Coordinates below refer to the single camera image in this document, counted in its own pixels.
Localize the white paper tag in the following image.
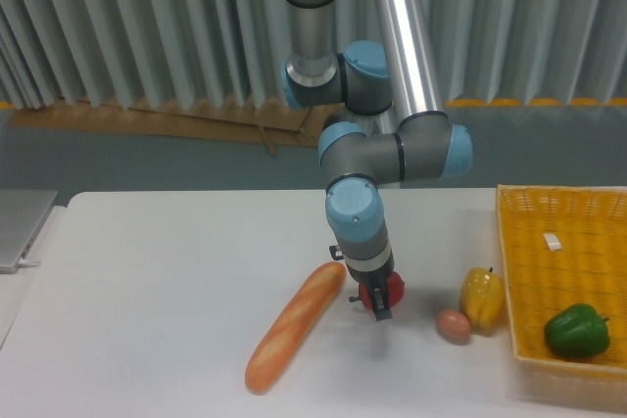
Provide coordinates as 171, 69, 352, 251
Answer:
543, 233, 562, 252

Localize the yellow bell pepper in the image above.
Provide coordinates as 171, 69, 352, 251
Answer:
459, 267, 506, 330

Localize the red bell pepper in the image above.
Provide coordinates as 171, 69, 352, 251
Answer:
358, 271, 405, 310

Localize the baguette bread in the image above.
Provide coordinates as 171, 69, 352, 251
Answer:
244, 261, 346, 395

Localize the brown egg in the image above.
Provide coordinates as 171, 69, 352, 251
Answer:
436, 309, 471, 344

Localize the yellow woven basket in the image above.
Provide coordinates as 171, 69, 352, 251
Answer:
496, 185, 626, 382

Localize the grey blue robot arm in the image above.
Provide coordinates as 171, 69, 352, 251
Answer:
281, 0, 473, 320

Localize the grey laptop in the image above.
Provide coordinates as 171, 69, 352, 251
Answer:
1, 189, 57, 274

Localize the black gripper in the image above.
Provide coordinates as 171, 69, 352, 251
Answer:
347, 260, 394, 321

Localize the brown cardboard sheet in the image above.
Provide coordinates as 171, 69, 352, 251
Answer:
10, 95, 341, 156

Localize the green bell pepper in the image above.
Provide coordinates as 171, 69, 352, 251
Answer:
544, 303, 610, 358

